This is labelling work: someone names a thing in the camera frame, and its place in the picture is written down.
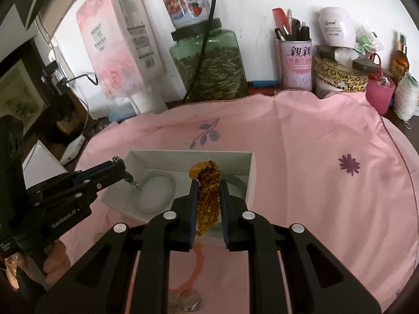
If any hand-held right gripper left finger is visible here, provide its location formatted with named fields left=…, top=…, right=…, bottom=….
left=33, top=180, right=201, bottom=314

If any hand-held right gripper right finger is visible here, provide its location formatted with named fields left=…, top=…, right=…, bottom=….
left=219, top=179, right=382, bottom=314

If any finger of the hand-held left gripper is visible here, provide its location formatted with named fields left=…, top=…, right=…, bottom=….
left=42, top=176, right=132, bottom=207
left=74, top=159, right=132, bottom=184

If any amber bead bracelet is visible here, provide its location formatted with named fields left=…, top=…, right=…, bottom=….
left=189, top=160, right=224, bottom=237

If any white cardboard box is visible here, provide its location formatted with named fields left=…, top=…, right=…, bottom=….
left=101, top=150, right=256, bottom=246

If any wide silver ring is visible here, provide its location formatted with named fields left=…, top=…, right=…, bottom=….
left=177, top=289, right=201, bottom=311

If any person's left hand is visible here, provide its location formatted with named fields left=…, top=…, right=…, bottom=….
left=42, top=240, right=71, bottom=278

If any white router box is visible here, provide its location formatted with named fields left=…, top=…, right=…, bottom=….
left=62, top=136, right=86, bottom=166

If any white cardboard sheet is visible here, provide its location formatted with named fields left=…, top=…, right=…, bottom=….
left=22, top=140, right=68, bottom=190

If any white toilet paper roll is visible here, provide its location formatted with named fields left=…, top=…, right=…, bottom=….
left=131, top=90, right=169, bottom=115

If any pink flowered cloth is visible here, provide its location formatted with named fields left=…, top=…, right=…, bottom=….
left=62, top=90, right=419, bottom=314

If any black power adapter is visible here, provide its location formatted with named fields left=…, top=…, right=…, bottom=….
left=41, top=65, right=68, bottom=89

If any framed picture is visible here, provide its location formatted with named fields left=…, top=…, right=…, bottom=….
left=0, top=60, right=46, bottom=134

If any white power strip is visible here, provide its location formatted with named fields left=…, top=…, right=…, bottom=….
left=47, top=44, right=66, bottom=72

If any pink tissue pack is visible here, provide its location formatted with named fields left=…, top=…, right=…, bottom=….
left=76, top=0, right=164, bottom=100

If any green glass jar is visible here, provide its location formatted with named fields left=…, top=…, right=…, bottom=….
left=169, top=18, right=248, bottom=101

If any pink pen can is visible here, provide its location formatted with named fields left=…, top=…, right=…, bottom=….
left=275, top=37, right=313, bottom=92

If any gold patterned round tin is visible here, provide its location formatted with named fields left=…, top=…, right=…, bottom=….
left=313, top=54, right=369, bottom=99

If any printed food can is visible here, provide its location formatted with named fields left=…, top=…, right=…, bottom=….
left=153, top=0, right=210, bottom=30

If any pink cup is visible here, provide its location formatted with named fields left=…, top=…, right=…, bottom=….
left=365, top=75, right=395, bottom=115

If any red comb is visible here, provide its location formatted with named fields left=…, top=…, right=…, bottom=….
left=272, top=7, right=292, bottom=35

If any dark rectangular block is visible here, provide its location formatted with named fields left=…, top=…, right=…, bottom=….
left=353, top=58, right=380, bottom=72

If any white mesh ball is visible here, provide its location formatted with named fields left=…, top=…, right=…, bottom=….
left=394, top=71, right=419, bottom=123

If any white cream jar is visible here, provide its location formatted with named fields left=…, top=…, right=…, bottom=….
left=317, top=7, right=356, bottom=48

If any green white plastic packet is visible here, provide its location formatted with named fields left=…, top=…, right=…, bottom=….
left=355, top=22, right=383, bottom=54

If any amber perfume bottle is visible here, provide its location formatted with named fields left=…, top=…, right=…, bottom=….
left=389, top=33, right=410, bottom=82

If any black power cable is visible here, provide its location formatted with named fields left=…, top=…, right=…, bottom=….
left=181, top=0, right=218, bottom=103
left=60, top=72, right=99, bottom=87

